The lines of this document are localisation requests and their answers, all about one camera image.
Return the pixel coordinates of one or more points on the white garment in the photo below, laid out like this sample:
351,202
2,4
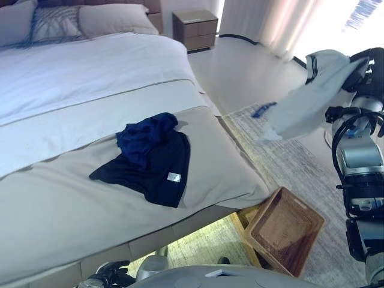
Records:
306,114

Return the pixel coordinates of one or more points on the grey patterned pillow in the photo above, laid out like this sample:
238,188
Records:
57,25

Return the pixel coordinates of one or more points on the black shorts with label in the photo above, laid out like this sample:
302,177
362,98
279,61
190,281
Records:
162,168

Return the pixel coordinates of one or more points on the blue garment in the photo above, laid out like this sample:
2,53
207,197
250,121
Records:
141,138

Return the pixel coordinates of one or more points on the white duvet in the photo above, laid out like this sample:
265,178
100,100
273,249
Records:
90,69

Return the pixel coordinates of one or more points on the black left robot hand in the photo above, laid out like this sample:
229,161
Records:
115,273

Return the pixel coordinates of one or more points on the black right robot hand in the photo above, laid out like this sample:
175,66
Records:
366,75

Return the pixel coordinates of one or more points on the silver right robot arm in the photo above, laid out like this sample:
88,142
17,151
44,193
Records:
360,162

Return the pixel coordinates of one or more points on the white sheer curtain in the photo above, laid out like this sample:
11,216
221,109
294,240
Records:
270,24

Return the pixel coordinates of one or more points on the grey pillows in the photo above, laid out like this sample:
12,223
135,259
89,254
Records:
154,18

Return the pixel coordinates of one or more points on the white bed pillow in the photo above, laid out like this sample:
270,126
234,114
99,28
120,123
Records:
15,24
117,21

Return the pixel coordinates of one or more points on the grey robot torso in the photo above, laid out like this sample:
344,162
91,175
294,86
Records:
195,277

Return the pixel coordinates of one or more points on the large grey striped rug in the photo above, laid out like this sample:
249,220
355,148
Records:
300,168

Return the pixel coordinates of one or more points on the brown wooden nightstand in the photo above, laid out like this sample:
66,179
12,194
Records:
195,30

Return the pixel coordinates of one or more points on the brown wicker basket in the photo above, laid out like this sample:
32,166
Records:
285,228

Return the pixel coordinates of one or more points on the light wooden bed foot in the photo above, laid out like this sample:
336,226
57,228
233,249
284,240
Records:
246,237

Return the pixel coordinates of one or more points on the grey upholstered bed base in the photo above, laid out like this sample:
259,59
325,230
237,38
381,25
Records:
105,255

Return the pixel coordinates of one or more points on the beige bed cover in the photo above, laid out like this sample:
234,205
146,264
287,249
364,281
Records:
60,210

